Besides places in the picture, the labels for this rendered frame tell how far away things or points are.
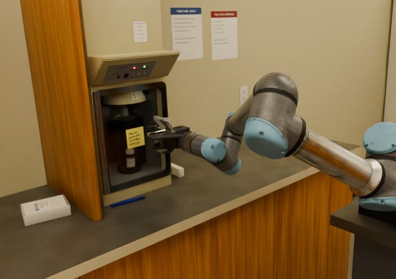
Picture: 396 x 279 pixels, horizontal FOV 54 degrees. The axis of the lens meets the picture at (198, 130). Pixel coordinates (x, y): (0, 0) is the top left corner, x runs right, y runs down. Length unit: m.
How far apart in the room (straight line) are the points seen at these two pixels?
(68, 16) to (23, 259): 0.75
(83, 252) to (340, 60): 2.63
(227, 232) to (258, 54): 1.34
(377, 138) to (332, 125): 2.16
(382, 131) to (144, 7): 0.93
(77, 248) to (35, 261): 0.13
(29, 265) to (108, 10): 0.87
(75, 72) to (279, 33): 1.72
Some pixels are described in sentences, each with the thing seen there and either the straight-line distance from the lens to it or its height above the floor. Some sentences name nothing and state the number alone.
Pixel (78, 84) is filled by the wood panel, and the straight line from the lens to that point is 1.34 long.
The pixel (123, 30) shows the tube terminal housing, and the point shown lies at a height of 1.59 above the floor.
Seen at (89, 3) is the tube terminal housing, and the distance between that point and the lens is 1.45.
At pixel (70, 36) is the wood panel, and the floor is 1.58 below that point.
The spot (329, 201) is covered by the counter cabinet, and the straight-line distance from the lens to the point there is 2.20.
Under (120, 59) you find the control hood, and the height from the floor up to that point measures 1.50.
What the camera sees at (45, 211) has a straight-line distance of 1.53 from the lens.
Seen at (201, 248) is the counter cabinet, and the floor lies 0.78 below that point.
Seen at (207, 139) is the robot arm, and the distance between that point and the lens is 1.29.
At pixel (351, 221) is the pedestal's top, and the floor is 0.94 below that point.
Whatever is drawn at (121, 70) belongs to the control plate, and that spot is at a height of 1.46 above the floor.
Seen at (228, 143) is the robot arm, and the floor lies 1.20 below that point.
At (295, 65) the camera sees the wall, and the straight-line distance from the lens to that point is 2.92.
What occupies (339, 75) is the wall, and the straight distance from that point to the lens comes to 3.42.
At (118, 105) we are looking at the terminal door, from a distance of 1.49.
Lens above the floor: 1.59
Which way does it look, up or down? 15 degrees down
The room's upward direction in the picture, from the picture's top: 2 degrees counter-clockwise
